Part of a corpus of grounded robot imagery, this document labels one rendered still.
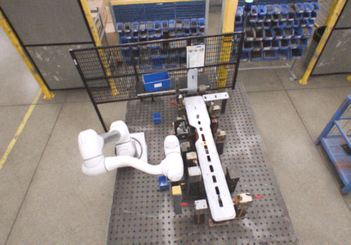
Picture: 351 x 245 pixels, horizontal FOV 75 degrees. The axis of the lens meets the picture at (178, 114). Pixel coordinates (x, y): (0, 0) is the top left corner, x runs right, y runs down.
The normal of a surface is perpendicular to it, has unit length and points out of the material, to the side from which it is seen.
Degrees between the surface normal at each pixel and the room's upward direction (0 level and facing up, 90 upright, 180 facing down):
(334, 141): 0
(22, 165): 0
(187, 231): 0
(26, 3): 90
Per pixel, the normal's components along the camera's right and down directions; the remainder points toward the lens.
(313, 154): -0.04, -0.67
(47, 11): 0.02, 0.74
